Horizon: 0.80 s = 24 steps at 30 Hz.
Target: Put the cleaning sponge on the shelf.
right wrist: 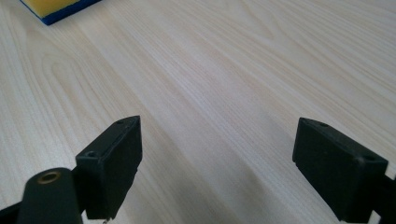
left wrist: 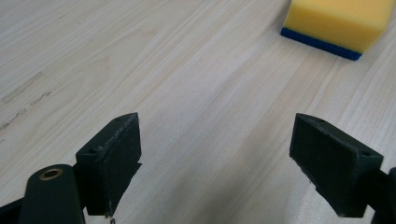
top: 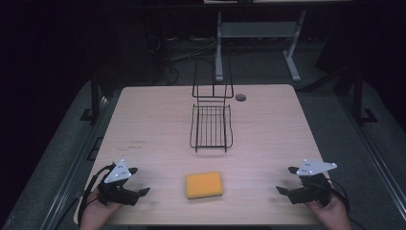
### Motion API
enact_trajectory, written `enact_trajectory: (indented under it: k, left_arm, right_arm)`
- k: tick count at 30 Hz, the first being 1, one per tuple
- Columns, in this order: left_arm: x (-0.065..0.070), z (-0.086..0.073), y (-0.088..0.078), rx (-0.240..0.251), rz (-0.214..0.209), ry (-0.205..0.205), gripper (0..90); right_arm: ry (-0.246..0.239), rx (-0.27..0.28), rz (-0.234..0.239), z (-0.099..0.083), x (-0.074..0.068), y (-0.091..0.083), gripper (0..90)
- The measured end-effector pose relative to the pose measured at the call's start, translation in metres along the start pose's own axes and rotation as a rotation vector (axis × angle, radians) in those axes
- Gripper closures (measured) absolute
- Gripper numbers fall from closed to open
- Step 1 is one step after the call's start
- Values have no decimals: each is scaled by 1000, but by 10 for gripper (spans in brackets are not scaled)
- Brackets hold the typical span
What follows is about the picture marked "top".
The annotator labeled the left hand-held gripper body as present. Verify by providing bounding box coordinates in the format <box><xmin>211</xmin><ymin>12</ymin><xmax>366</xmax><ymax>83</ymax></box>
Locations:
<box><xmin>97</xmin><ymin>158</ymin><xmax>140</xmax><ymax>207</ymax></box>

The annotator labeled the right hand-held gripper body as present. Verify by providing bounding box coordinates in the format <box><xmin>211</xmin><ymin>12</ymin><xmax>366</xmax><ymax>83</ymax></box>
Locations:
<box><xmin>287</xmin><ymin>158</ymin><xmax>338</xmax><ymax>208</ymax></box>

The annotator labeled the yellow sponge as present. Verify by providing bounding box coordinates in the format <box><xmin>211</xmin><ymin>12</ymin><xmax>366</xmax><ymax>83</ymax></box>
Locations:
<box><xmin>185</xmin><ymin>171</ymin><xmax>224</xmax><ymax>200</ymax></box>

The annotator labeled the black wire rack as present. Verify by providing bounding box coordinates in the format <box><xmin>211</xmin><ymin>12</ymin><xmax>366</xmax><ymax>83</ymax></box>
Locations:
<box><xmin>189</xmin><ymin>57</ymin><xmax>235</xmax><ymax>154</ymax></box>

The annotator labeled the person's left hand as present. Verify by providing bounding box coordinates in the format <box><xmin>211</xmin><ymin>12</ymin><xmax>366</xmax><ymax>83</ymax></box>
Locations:
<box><xmin>79</xmin><ymin>188</ymin><xmax>124</xmax><ymax>230</ymax></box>

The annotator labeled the person's right hand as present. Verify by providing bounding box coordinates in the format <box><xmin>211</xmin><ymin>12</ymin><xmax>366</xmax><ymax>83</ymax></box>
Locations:
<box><xmin>304</xmin><ymin>191</ymin><xmax>352</xmax><ymax>230</ymax></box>

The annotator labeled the grey metal stand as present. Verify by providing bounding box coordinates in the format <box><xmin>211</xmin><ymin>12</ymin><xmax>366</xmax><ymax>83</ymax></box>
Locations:
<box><xmin>214</xmin><ymin>9</ymin><xmax>307</xmax><ymax>83</ymax></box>

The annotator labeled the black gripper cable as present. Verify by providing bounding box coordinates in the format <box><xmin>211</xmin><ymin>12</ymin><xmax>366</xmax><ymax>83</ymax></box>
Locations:
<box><xmin>330</xmin><ymin>181</ymin><xmax>370</xmax><ymax>230</ymax></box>
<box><xmin>77</xmin><ymin>163</ymin><xmax>116</xmax><ymax>226</ymax></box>

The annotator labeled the metal floor rail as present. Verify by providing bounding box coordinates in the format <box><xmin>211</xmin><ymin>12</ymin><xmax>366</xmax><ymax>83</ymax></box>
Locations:
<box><xmin>337</xmin><ymin>95</ymin><xmax>406</xmax><ymax>222</ymax></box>
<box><xmin>39</xmin><ymin>95</ymin><xmax>111</xmax><ymax>230</ymax></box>

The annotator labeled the black upright post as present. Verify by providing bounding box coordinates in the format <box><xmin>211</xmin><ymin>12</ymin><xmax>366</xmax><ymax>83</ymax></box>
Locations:
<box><xmin>89</xmin><ymin>67</ymin><xmax>102</xmax><ymax>127</ymax></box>

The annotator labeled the bundle of floor cables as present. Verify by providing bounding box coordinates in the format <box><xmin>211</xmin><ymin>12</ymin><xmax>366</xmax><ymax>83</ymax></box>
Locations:
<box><xmin>147</xmin><ymin>33</ymin><xmax>218</xmax><ymax>86</ymax></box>

